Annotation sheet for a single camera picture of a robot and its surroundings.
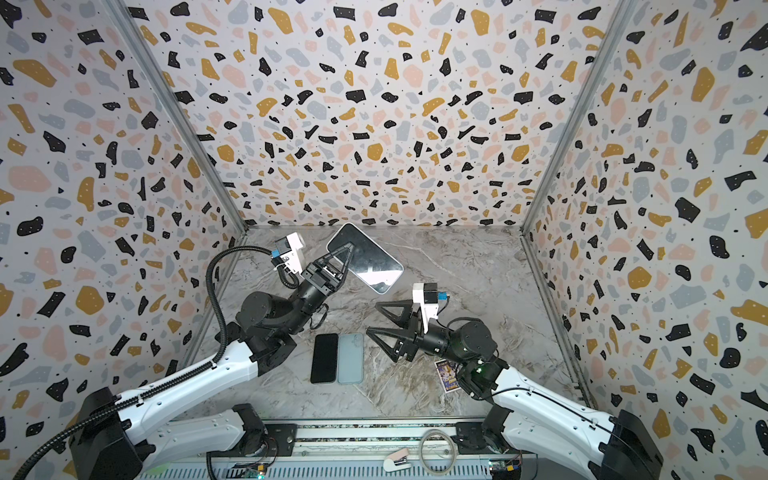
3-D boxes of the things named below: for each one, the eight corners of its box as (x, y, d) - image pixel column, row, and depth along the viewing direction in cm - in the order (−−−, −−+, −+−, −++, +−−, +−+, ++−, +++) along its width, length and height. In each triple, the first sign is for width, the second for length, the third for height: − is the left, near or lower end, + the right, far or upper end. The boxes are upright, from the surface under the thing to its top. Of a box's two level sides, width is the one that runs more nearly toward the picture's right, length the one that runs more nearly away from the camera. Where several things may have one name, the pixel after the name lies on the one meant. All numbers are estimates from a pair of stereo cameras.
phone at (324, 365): (311, 385, 84) (309, 382, 83) (315, 337, 94) (314, 334, 92) (337, 382, 85) (335, 380, 83) (338, 335, 94) (337, 332, 93)
